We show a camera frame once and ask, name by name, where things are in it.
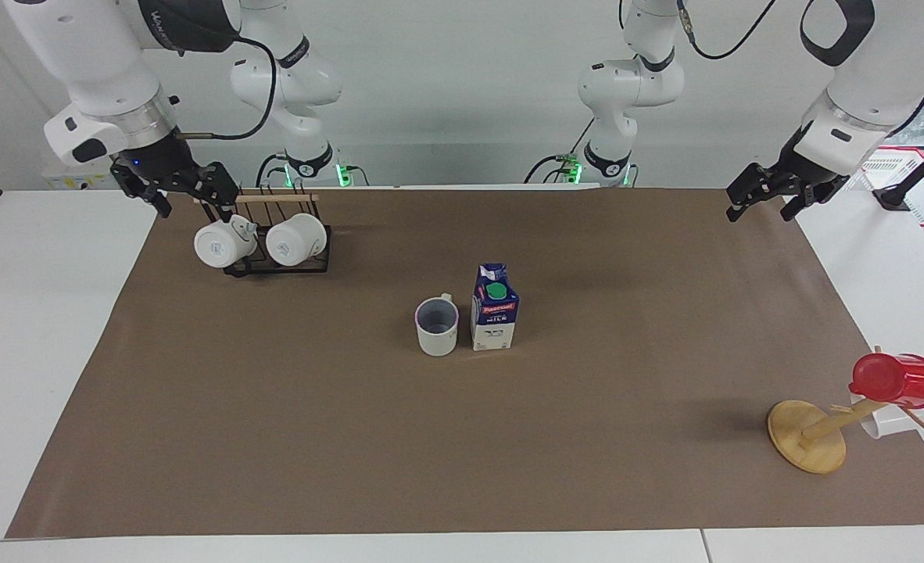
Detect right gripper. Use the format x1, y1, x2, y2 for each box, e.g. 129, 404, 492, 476
110, 127, 242, 224

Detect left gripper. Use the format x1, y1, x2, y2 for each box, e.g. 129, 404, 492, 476
725, 124, 852, 224

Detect red cup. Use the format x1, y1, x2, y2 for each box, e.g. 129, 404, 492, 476
848, 353, 924, 411

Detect white cup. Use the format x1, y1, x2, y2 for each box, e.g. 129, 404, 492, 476
859, 395, 921, 439

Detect blue and white milk carton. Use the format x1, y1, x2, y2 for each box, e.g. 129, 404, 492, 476
470, 263, 521, 352

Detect wooden mug tree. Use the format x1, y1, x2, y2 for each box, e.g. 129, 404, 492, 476
767, 344, 924, 475

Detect white mug with pink rim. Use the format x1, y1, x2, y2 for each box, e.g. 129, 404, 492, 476
414, 292, 460, 357

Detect black cable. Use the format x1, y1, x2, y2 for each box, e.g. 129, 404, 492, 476
173, 31, 278, 142
523, 116, 597, 186
676, 0, 780, 62
255, 151, 291, 189

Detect black wire mug rack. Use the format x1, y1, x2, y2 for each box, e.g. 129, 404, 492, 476
193, 185, 333, 279

